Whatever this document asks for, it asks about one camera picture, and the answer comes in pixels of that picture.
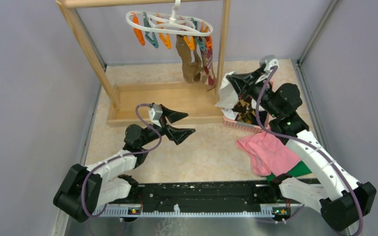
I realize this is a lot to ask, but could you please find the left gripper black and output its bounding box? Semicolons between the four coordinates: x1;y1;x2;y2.
139;104;195;147

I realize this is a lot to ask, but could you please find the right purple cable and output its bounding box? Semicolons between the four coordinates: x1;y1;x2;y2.
255;66;364;236

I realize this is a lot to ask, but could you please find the purple striped tan sock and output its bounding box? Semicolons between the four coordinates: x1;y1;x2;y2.
204;49;216;91

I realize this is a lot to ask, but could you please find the white sock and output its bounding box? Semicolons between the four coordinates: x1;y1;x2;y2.
221;108;238;120
215;71;238;109

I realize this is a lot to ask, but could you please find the pink cloth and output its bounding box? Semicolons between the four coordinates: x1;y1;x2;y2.
236;132;301;177

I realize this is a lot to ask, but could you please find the purple striped sock maroon cuff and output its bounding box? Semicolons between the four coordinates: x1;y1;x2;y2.
200;46;216;91

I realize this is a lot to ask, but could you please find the green cloth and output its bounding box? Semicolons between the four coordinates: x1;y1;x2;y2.
266;161;314;183

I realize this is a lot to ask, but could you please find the purple cable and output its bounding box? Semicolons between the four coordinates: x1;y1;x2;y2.
80;103;163;236
255;66;364;236

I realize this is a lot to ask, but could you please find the pink plastic basket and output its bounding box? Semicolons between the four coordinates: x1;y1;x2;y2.
223;100;263;133

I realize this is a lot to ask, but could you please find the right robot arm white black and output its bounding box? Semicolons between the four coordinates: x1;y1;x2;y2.
222;66;377;236

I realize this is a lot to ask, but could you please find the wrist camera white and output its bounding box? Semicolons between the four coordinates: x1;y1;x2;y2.
148;103;163;127
259;55;280;81

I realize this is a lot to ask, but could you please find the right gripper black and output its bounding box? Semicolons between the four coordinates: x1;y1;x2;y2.
226;68;281;118

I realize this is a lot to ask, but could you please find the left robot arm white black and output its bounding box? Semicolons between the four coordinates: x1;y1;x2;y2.
53;103;196;223

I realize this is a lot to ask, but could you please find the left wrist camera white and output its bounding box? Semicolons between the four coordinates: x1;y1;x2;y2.
148;103;163;127

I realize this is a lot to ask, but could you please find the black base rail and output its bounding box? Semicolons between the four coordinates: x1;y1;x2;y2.
110;178;302;222

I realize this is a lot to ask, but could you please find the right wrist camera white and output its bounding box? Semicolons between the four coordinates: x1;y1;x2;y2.
259;55;280;81

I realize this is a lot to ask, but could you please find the wooden clothes rack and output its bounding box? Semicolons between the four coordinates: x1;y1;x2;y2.
56;0;223;126

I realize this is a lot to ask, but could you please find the brown argyle sock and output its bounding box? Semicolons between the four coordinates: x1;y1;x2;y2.
232;97;258;125

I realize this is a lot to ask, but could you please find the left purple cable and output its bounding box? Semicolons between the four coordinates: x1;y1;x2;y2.
80;103;163;236

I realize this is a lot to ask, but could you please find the white round clip hanger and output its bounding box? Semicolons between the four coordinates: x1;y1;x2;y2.
126;0;214;53

